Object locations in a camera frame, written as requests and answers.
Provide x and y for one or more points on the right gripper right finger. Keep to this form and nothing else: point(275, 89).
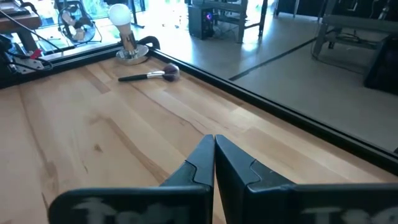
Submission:
point(280, 205)

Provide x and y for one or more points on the grey metal bench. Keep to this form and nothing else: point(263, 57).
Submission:
point(242, 28)

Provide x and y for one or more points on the black aluminium table frame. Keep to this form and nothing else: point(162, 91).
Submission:
point(280, 110)

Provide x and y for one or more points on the metal bracket with red tab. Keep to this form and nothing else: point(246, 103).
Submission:
point(28, 63)

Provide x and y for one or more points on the black floor fan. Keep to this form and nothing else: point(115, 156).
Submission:
point(76, 25)

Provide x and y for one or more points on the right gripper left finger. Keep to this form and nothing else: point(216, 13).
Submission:
point(140, 205)

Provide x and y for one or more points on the grey table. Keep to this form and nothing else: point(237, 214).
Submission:
point(357, 23)

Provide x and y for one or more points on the wooden top table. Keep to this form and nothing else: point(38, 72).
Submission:
point(18, 21)

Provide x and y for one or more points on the white bulb chrome lamp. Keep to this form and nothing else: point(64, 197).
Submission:
point(119, 14)

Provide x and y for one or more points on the black computer tower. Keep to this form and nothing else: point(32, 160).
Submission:
point(199, 25)

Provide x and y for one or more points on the black corner clamp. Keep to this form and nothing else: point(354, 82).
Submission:
point(152, 40)

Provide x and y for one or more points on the black box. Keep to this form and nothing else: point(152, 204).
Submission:
point(384, 68)

